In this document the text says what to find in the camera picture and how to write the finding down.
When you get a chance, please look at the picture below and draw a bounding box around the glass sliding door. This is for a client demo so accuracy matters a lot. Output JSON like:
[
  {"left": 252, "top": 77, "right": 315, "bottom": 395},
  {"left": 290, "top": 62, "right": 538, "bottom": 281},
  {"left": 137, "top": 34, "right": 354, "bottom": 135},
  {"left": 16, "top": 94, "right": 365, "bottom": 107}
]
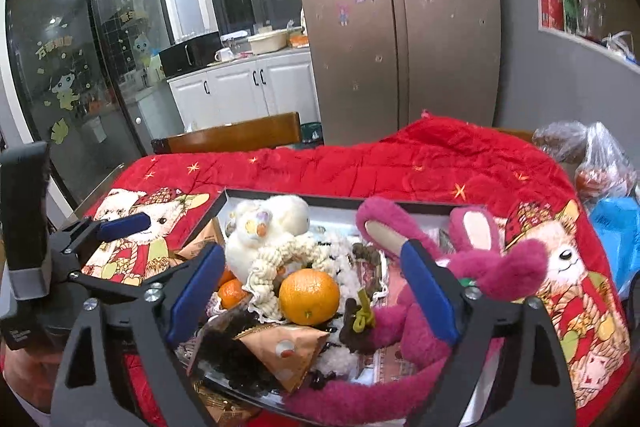
[{"left": 4, "top": 0, "right": 174, "bottom": 210}]

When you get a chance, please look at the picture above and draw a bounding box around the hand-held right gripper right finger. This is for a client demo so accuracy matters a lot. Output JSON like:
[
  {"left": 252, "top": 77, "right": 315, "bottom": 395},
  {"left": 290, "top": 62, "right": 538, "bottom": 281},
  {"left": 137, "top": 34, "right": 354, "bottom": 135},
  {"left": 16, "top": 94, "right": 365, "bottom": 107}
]
[{"left": 399, "top": 238, "right": 578, "bottom": 427}]

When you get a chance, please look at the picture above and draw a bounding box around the pink plush bear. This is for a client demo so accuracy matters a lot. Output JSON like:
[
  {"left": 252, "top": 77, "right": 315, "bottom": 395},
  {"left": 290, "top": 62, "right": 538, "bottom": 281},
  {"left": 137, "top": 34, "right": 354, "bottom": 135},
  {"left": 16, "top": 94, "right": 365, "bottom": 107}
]
[{"left": 284, "top": 195, "right": 549, "bottom": 427}]

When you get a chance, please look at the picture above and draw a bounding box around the shallow black box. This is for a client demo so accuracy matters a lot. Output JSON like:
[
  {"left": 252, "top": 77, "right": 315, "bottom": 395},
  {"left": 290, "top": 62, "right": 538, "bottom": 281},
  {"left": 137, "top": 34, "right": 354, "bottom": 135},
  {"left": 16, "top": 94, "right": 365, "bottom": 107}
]
[{"left": 176, "top": 188, "right": 507, "bottom": 427}]

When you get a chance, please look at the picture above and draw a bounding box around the dark brown fuzzy scrunchie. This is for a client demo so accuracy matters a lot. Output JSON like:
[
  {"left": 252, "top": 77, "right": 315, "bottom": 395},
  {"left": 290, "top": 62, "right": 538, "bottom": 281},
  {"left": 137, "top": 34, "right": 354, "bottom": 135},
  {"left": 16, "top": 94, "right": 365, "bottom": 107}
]
[{"left": 189, "top": 309, "right": 267, "bottom": 389}]

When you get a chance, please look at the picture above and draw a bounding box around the green box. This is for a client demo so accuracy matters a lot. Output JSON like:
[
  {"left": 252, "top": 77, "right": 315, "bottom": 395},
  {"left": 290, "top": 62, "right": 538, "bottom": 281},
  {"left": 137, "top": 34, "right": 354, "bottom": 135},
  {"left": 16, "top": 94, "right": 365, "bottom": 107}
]
[{"left": 562, "top": 0, "right": 581, "bottom": 33}]

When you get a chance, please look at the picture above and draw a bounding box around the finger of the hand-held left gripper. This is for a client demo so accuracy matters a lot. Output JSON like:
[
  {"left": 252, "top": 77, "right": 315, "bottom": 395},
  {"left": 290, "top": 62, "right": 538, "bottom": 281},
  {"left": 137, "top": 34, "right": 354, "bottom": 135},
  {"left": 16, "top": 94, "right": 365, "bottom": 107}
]
[
  {"left": 47, "top": 212, "right": 152, "bottom": 279},
  {"left": 69, "top": 272, "right": 148, "bottom": 299}
]

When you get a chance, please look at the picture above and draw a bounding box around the silver refrigerator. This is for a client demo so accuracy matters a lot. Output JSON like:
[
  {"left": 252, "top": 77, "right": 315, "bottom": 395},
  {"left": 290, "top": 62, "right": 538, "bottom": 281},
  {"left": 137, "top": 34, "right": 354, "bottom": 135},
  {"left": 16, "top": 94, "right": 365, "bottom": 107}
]
[{"left": 285, "top": 0, "right": 503, "bottom": 147}]

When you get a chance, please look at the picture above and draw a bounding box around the white plush toy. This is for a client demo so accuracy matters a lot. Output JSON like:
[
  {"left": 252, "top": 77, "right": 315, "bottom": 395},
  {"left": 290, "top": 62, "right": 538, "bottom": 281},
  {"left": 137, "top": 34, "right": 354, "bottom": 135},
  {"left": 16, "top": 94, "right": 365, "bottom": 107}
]
[{"left": 224, "top": 194, "right": 312, "bottom": 289}]

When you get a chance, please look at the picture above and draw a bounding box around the white plastic bag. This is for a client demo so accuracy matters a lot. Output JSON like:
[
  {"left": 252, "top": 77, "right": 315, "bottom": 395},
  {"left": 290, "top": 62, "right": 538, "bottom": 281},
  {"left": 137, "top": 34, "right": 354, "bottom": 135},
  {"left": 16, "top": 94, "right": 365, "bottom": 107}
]
[{"left": 602, "top": 31, "right": 639, "bottom": 60}]

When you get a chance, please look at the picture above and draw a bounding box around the cream crochet scrunchie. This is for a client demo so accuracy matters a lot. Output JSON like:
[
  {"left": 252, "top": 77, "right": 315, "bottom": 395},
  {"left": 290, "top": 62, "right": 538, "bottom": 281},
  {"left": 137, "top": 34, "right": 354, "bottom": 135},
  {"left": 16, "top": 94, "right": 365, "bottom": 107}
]
[{"left": 242, "top": 239, "right": 322, "bottom": 324}]

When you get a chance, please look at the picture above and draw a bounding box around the clear plastic bag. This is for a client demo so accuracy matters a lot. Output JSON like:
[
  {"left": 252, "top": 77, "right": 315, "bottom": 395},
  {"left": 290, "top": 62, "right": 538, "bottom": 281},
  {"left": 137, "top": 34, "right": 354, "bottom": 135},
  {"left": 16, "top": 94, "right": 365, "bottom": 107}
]
[{"left": 532, "top": 121, "right": 640, "bottom": 200}]

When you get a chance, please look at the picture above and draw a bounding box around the green basket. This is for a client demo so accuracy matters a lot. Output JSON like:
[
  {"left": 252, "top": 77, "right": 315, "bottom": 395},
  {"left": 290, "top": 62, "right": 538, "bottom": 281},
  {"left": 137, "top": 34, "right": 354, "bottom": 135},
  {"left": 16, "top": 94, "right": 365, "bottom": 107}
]
[{"left": 299, "top": 121, "right": 324, "bottom": 148}]

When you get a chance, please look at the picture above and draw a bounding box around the glass jar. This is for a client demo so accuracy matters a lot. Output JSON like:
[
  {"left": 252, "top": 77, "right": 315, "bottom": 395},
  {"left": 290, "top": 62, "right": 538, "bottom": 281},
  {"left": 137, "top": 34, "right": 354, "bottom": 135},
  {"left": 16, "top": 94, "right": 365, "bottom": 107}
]
[{"left": 575, "top": 0, "right": 609, "bottom": 38}]

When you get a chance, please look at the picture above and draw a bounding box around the person's left hand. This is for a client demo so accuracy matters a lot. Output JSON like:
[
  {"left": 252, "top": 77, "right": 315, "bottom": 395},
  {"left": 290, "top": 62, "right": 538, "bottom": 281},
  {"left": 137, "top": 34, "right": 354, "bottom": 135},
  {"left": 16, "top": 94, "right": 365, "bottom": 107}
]
[{"left": 2, "top": 337, "right": 63, "bottom": 408}]

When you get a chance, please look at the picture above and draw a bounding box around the brown triangular snack packet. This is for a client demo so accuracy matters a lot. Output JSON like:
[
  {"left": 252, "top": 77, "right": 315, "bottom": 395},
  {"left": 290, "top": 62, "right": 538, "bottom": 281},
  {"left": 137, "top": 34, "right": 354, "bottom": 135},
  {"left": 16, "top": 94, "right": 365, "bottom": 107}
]
[
  {"left": 239, "top": 324, "right": 329, "bottom": 394},
  {"left": 177, "top": 221, "right": 224, "bottom": 269}
]

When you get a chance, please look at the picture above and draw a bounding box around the black microwave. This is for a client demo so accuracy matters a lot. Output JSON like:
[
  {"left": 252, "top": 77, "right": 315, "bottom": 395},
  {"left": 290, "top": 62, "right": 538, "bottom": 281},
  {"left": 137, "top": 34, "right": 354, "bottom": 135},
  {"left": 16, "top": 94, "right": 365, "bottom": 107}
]
[{"left": 158, "top": 31, "right": 223, "bottom": 78}]

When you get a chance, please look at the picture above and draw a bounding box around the orange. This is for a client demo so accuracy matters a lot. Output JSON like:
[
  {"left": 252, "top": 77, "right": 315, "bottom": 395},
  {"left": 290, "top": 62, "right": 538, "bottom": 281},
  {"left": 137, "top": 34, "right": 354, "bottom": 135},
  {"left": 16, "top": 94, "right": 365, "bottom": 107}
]
[
  {"left": 218, "top": 279, "right": 250, "bottom": 311},
  {"left": 278, "top": 269, "right": 341, "bottom": 327}
]

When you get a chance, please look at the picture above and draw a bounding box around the white crochet scrunchie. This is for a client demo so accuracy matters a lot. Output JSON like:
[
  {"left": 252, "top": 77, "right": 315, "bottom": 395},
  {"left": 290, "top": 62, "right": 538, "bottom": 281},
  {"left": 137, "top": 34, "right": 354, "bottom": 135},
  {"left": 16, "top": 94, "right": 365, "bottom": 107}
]
[{"left": 319, "top": 231, "right": 362, "bottom": 289}]

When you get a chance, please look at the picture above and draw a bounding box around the white kitchen cabinet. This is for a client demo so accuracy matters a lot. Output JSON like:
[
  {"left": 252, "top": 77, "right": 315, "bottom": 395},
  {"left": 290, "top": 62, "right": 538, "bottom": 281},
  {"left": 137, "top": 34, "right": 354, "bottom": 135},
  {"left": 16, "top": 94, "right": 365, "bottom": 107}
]
[{"left": 167, "top": 49, "right": 322, "bottom": 134}]

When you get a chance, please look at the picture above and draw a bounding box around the wooden chair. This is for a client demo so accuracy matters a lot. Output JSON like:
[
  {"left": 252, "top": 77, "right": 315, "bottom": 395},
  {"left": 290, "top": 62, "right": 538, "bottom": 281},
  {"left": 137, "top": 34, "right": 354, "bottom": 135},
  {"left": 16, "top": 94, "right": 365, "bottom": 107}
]
[{"left": 151, "top": 111, "right": 303, "bottom": 154}]

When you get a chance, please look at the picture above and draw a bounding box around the red printed blanket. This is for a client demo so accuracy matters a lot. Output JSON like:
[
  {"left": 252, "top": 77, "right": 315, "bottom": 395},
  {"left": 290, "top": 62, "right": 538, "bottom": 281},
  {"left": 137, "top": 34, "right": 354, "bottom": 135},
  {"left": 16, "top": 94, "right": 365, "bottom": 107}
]
[{"left": 82, "top": 116, "right": 632, "bottom": 427}]

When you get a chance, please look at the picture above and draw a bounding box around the cream plastic basin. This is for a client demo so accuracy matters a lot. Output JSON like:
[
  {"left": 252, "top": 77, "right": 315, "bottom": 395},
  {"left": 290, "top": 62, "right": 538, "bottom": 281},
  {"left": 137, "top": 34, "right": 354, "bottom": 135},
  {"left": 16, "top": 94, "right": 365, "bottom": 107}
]
[{"left": 248, "top": 30, "right": 290, "bottom": 56}]

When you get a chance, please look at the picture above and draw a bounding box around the brown hair tie green knot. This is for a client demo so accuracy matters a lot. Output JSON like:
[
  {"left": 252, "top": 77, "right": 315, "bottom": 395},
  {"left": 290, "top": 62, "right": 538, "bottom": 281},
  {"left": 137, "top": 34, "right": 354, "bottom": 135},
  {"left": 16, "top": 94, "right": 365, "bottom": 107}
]
[{"left": 339, "top": 297, "right": 377, "bottom": 354}]

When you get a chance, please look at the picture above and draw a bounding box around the blue plastic bag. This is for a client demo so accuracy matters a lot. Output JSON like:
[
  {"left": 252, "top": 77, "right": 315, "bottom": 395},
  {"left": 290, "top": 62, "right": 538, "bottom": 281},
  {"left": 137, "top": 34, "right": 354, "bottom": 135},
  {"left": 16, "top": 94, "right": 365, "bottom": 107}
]
[{"left": 589, "top": 196, "right": 640, "bottom": 294}]

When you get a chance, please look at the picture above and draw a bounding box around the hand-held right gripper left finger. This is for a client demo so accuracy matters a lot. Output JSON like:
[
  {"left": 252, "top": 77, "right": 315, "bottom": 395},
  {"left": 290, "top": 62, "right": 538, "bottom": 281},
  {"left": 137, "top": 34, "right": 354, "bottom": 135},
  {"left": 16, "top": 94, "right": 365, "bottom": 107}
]
[{"left": 50, "top": 242, "right": 227, "bottom": 427}]

